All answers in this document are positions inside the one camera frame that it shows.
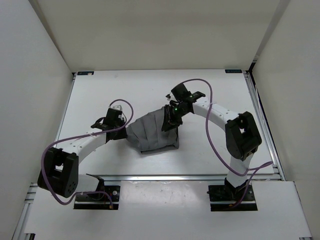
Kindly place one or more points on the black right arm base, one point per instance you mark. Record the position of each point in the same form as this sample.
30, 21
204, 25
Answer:
226, 198

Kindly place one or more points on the blue right corner label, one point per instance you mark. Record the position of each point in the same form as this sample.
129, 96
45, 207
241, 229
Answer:
233, 71

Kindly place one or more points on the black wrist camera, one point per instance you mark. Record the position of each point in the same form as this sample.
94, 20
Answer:
180, 94
113, 119

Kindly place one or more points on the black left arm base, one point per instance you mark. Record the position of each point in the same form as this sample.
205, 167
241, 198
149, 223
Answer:
102, 192

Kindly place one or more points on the aluminium left frame rail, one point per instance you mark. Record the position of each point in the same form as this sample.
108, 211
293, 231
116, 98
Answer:
74, 74

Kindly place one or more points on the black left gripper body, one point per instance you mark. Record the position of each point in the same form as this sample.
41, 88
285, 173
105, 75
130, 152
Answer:
117, 126

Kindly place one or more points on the aluminium frame rail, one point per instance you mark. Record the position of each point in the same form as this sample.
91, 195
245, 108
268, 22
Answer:
74, 74
268, 139

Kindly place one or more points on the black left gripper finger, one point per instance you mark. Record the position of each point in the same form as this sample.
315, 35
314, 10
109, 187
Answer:
123, 128
115, 137

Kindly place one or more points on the aluminium right frame rail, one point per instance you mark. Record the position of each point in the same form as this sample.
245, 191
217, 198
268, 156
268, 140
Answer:
268, 139

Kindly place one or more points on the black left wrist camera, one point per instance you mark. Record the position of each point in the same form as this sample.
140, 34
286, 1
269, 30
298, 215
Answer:
113, 119

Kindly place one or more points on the blue corner label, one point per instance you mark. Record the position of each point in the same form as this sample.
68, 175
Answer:
233, 71
85, 73

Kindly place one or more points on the grey pleated skirt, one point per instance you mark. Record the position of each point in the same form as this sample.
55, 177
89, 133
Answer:
145, 134

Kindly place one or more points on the blue left corner label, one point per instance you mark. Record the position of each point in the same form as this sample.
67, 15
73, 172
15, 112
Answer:
85, 73

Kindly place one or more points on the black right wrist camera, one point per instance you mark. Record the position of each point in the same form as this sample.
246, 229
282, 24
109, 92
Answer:
180, 94

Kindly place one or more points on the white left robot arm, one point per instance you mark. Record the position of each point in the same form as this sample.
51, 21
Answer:
59, 171

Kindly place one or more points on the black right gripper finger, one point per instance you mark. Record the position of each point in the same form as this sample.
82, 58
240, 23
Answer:
174, 125
166, 126

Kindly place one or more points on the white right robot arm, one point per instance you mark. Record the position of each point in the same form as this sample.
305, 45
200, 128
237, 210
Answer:
241, 132

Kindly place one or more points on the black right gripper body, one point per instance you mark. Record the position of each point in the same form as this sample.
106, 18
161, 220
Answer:
177, 112

